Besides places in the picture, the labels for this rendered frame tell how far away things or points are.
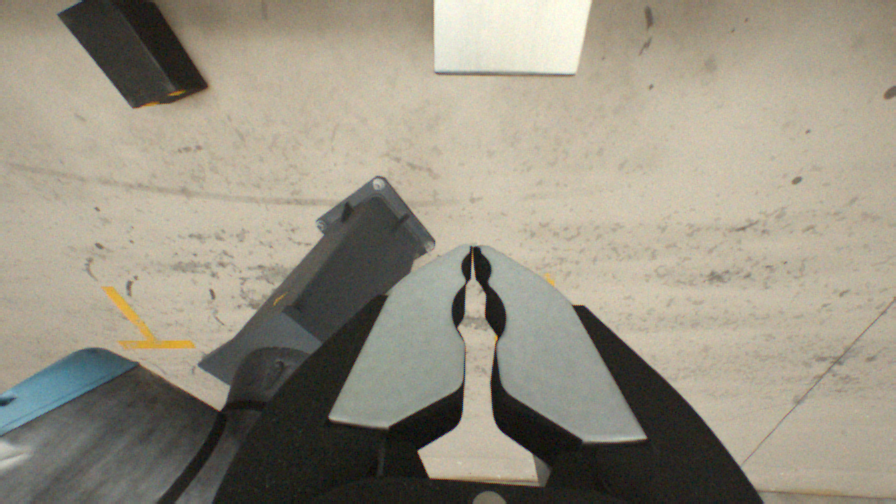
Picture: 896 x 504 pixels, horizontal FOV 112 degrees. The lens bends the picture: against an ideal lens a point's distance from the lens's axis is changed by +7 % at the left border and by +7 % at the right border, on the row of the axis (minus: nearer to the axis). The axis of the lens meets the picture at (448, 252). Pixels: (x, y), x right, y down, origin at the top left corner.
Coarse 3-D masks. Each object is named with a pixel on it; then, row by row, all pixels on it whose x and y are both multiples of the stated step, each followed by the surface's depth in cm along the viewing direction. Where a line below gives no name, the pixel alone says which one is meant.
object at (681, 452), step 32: (608, 352) 7; (640, 384) 7; (640, 416) 6; (672, 416) 6; (608, 448) 6; (640, 448) 6; (672, 448) 6; (704, 448) 6; (608, 480) 5; (640, 480) 5; (672, 480) 5; (704, 480) 5; (736, 480) 5
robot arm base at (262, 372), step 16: (256, 352) 51; (272, 352) 50; (288, 352) 51; (304, 352) 51; (240, 368) 50; (256, 368) 48; (272, 368) 49; (288, 368) 49; (240, 384) 48; (256, 384) 47; (272, 384) 47; (240, 400) 45; (256, 400) 45
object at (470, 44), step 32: (448, 0) 6; (480, 0) 6; (512, 0) 6; (544, 0) 6; (576, 0) 5; (448, 32) 6; (480, 32) 6; (512, 32) 6; (544, 32) 6; (576, 32) 6; (448, 64) 6; (480, 64) 6; (512, 64) 6; (544, 64) 6; (576, 64) 6
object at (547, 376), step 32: (480, 256) 12; (512, 288) 10; (544, 288) 10; (512, 320) 8; (544, 320) 8; (576, 320) 8; (512, 352) 7; (544, 352) 7; (576, 352) 7; (512, 384) 7; (544, 384) 7; (576, 384) 7; (608, 384) 7; (512, 416) 7; (544, 416) 6; (576, 416) 6; (608, 416) 6; (544, 448) 6; (576, 448) 6; (544, 480) 8
